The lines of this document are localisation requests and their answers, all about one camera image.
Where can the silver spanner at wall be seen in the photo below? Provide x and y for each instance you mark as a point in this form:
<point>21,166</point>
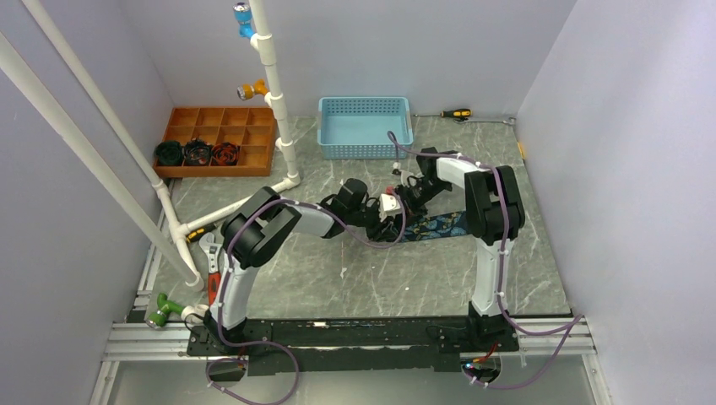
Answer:
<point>510,121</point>

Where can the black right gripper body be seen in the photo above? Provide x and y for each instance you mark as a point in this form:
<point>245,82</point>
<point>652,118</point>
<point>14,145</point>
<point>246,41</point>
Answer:
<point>414,197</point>

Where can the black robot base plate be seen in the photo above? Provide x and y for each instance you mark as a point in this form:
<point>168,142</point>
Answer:
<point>439,343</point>

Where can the aluminium rail frame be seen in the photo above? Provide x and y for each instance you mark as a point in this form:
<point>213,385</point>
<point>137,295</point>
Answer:
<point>343,277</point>

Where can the white vertical PVC pipe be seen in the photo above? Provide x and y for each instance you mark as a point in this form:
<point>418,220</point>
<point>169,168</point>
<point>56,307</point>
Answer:
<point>263,43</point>

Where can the green valve nozzle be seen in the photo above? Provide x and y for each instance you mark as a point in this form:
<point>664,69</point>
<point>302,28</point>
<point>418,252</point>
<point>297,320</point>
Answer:
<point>165,307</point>

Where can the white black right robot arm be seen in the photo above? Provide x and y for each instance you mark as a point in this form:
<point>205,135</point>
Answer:
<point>494,215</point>

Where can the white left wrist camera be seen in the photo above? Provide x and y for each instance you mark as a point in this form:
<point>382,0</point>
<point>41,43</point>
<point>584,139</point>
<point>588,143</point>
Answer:
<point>389,206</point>

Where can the yellow black screwdriver at wall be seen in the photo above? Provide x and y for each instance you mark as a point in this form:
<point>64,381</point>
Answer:
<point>459,114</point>

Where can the white diagonal PVC pipe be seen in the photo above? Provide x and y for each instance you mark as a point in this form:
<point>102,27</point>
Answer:
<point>173,247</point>

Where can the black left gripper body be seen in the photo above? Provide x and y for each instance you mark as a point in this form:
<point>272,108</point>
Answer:
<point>369,218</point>

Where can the light blue plastic basket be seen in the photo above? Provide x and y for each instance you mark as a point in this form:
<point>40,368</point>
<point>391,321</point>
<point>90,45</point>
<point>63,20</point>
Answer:
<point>363,127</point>

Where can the red handled adjustable wrench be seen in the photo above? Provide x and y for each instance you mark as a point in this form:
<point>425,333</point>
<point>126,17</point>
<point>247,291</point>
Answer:
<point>213,251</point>

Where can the blue valve nozzle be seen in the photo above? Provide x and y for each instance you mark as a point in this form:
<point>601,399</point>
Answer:
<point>243,15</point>

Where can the orange valve nozzle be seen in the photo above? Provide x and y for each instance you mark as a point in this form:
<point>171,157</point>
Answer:
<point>249,91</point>

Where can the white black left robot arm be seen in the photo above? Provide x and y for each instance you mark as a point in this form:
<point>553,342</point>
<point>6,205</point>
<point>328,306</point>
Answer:
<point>255,233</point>

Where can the orange wooden compartment tray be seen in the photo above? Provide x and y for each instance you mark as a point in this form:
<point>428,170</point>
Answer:
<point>254,129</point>

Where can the rolled dark green tie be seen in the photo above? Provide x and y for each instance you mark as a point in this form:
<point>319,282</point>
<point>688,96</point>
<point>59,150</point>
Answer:
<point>169,153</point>

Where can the dark blue patterned tie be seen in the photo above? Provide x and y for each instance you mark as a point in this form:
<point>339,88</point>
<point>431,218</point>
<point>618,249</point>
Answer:
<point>445,225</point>

